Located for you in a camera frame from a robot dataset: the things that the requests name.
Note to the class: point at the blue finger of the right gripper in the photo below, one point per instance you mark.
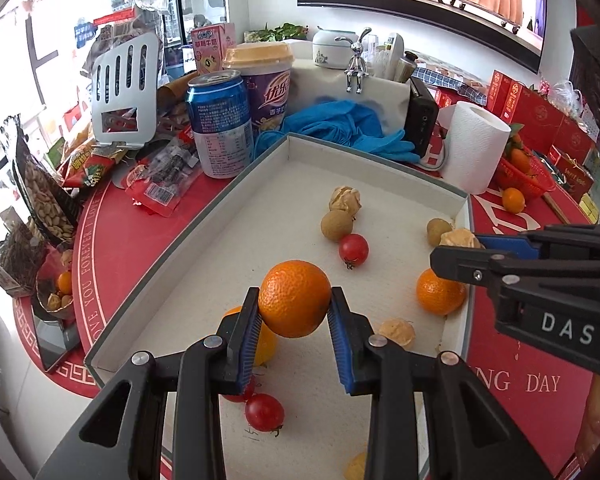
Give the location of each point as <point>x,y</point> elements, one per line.
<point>518,245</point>

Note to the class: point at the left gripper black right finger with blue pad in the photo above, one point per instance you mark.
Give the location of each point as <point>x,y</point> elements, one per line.
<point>431,416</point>

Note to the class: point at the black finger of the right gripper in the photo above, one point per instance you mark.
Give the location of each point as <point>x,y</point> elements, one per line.
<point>470,266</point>

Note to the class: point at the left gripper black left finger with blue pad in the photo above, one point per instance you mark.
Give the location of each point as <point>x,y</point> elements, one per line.
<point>119,435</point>

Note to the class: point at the orange tangerine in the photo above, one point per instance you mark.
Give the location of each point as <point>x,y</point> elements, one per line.
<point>439,296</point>
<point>266,347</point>

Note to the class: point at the physalis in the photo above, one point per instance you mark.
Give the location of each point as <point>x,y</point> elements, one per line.
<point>399,331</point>
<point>346,199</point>

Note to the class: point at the red cherry tomato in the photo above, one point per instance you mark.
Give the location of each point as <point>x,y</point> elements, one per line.
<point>353,250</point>

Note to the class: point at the longan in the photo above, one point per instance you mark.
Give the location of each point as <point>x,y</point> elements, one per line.
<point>336,224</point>

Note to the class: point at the orange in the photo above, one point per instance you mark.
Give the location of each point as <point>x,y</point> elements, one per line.
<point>513,200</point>
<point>294,297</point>

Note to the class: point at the husked physalis fruit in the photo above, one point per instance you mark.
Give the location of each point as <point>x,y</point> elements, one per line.
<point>460,238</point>

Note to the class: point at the tan longan fruit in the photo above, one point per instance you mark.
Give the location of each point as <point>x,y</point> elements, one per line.
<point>435,228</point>

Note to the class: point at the yellow orange kumquat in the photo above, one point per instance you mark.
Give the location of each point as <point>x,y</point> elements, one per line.
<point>355,469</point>

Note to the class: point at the person's right hand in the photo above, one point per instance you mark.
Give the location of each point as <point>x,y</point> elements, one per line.
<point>589,434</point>

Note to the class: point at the wooden back scratcher stick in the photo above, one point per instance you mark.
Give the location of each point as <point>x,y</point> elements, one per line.
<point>557,211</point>

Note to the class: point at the red fruit basket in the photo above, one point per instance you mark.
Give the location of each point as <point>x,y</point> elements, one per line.
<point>520,168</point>

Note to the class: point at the white shallow tray box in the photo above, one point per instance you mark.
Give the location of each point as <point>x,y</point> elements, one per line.
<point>270,214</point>

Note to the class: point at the white paper towel roll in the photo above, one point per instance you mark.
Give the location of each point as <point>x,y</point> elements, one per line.
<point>474,143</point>

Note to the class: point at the red gift box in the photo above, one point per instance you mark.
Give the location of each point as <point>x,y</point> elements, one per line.
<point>544,125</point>

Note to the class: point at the black power bank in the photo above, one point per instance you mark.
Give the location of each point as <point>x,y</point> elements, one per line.
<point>421,116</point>

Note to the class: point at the blue rubber gloves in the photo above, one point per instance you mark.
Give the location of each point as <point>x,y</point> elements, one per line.
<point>344,123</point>

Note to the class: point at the red round table mat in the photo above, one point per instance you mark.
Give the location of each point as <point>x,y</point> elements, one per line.
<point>118,242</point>

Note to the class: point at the silver rabbit figurine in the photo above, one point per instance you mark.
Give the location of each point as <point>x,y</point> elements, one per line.
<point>356,69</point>

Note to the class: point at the peanut snack bag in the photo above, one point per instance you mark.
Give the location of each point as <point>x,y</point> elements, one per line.
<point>54,212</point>

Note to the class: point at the red snack packet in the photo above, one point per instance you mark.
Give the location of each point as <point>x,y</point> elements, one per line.
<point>159,182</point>

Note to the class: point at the purple milk tea cup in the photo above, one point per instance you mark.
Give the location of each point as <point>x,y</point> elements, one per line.
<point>265,68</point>

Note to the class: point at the blue drink can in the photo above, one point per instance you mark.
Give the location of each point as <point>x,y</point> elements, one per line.
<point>219,114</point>

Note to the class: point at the pink milk carton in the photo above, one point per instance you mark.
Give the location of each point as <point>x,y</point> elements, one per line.
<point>210,44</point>

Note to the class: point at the white slotted phone stand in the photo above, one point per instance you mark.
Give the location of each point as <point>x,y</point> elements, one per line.
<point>124,93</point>

